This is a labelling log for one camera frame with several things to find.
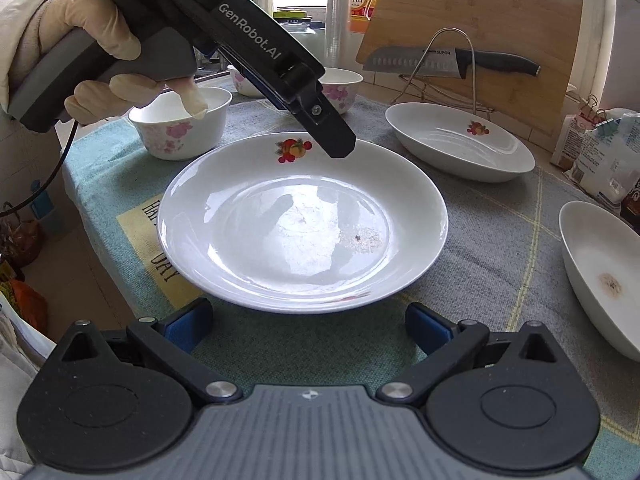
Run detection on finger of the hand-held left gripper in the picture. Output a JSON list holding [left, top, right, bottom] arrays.
[[217, 42, 298, 113], [277, 57, 357, 159]]

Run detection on white bag blue print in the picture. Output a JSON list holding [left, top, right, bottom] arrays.
[[570, 110, 640, 216]]

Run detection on bamboo cutting board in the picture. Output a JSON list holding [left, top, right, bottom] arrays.
[[356, 0, 584, 143]]

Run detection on orange plastic bag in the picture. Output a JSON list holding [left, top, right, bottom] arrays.
[[7, 280, 48, 333]]

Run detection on person's left forearm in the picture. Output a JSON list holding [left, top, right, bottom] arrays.
[[0, 0, 68, 108]]

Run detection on person's white jacket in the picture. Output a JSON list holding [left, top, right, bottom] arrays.
[[0, 300, 56, 466]]

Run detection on stack of clear plastic cups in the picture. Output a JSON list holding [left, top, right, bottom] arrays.
[[324, 0, 357, 68]]

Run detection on red white food bag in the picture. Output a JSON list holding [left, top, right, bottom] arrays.
[[550, 110, 601, 171]]

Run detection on grey teal checked tablecloth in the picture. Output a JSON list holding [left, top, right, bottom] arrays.
[[62, 92, 640, 471]]

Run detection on black-handled santoku knife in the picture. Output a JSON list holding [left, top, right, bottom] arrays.
[[362, 45, 542, 80]]

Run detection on teal bag clip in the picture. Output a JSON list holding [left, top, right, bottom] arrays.
[[597, 116, 631, 137]]

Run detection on metal wire rack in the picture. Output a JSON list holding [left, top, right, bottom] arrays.
[[391, 27, 496, 116]]

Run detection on person's left hand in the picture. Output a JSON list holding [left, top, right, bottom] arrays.
[[37, 0, 209, 126]]

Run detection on black cable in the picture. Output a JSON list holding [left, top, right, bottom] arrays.
[[0, 120, 81, 218]]

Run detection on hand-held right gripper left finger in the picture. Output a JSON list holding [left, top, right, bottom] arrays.
[[60, 297, 244, 403]]

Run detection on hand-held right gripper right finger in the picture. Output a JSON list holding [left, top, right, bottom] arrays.
[[376, 302, 557, 408]]

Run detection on white bowl pink flowers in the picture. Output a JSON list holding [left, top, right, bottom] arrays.
[[317, 66, 364, 117], [226, 64, 273, 98], [128, 86, 233, 162]]

